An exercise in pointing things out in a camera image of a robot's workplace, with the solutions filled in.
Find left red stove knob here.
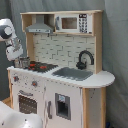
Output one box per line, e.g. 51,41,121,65
13,76,19,82

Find wooden toy kitchen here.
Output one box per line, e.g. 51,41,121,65
8,10,115,128

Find grey toy sink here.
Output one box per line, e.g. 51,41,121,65
52,67,92,81

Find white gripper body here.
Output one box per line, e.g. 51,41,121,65
6,38,23,61

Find toy oven door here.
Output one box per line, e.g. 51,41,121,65
18,90,37,114

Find grey ice dispenser panel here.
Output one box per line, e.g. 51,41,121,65
55,93,71,120

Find toy microwave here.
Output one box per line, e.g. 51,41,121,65
55,14,92,34

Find right red stove knob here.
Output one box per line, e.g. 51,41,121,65
32,81,38,87

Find black toy stovetop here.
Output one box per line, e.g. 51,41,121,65
25,61,56,73

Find grey cupboard door handle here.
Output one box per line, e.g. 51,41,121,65
47,101,52,119

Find small metal pot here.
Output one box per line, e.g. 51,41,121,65
18,57,30,69

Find grey range hood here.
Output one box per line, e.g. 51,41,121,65
26,15,53,34

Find black toy faucet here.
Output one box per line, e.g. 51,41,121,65
76,50,94,70

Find red stove knob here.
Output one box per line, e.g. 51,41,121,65
13,76,19,82
32,81,38,87

